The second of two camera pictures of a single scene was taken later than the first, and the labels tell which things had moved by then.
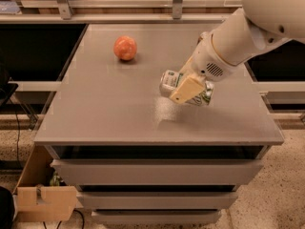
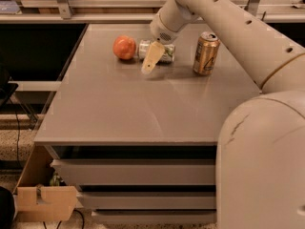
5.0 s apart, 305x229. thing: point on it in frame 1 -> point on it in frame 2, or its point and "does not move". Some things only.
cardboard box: x=42 y=194 does not move
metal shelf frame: x=62 y=10 does not move
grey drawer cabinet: x=135 y=156 does not move
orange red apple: x=125 y=48 does not move
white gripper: x=208 y=62 -> x=159 y=31
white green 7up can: x=169 y=80 -> x=168 y=56
